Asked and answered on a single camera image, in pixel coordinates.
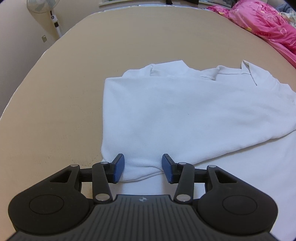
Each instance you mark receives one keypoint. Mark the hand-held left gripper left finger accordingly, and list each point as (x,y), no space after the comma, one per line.
(119,168)

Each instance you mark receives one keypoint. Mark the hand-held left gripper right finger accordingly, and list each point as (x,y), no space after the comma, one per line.
(167,169)

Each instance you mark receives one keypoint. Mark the white standing fan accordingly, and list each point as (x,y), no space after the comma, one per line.
(55,22)

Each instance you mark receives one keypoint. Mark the wall outlet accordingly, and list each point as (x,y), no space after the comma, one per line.
(44,38)

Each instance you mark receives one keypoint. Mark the pale floral quilt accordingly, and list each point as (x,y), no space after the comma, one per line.
(289,16)

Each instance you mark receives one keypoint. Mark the pink floral quilt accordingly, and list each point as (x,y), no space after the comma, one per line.
(266,20)

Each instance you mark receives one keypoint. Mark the white long-sleeve shirt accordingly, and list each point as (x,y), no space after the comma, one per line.
(185,111)

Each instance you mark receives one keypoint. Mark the pile of dark clothes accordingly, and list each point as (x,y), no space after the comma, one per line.
(182,1)

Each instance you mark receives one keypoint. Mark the grey-blue cloth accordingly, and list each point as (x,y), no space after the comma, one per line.
(283,8)

